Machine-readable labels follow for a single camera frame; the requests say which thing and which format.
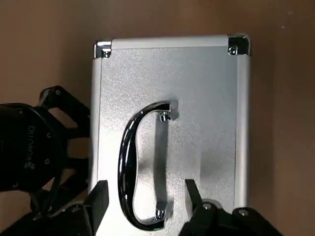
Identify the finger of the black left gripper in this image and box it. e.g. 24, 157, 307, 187
31, 157, 90, 205
38, 85, 91, 140

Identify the silver aluminium medical case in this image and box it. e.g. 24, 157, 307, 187
91, 33, 252, 236

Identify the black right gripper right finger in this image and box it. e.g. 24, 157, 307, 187
179, 178, 284, 236

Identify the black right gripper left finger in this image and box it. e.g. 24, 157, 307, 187
0, 180, 110, 236

